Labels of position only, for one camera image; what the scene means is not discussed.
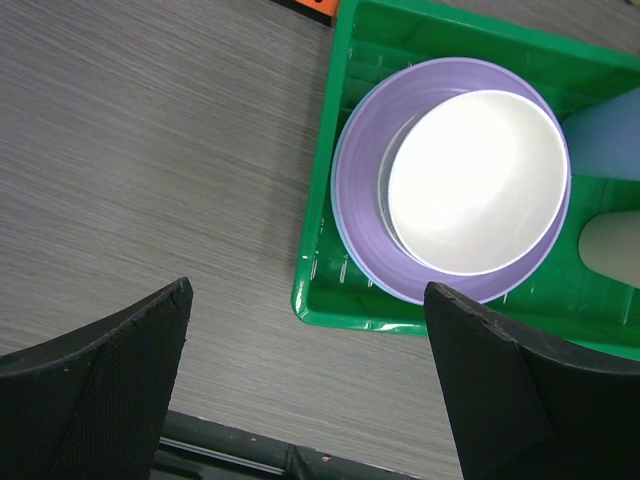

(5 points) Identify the green plastic bin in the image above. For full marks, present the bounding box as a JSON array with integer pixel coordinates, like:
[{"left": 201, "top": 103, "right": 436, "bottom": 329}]
[{"left": 291, "top": 1, "right": 639, "bottom": 359}]

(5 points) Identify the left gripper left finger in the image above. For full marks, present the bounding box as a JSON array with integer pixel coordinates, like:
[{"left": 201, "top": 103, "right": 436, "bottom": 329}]
[{"left": 1, "top": 277, "right": 193, "bottom": 479}]

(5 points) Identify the orange folder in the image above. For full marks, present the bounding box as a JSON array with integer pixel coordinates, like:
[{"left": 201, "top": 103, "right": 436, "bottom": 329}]
[{"left": 273, "top": 0, "right": 340, "bottom": 27}]

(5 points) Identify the purple plate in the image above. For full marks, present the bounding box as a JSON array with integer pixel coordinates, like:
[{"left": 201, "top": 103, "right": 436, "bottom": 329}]
[{"left": 337, "top": 57, "right": 569, "bottom": 305}]

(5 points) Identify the beige cup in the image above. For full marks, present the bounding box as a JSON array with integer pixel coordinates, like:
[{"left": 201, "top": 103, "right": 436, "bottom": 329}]
[{"left": 578, "top": 211, "right": 640, "bottom": 288}]

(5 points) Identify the blue plate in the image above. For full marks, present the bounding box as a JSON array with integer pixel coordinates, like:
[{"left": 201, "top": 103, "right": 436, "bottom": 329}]
[{"left": 330, "top": 109, "right": 365, "bottom": 272}]

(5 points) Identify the blue cup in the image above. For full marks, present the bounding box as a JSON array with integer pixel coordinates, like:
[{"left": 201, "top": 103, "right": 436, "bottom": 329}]
[{"left": 562, "top": 88, "right": 640, "bottom": 181}]

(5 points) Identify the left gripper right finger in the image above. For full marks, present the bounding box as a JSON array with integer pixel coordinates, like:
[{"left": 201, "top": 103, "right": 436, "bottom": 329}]
[{"left": 424, "top": 282, "right": 639, "bottom": 479}]

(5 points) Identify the white bowl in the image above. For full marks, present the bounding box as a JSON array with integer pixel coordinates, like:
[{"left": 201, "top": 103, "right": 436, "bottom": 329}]
[
  {"left": 377, "top": 115, "right": 420, "bottom": 257},
  {"left": 384, "top": 90, "right": 570, "bottom": 276}
]

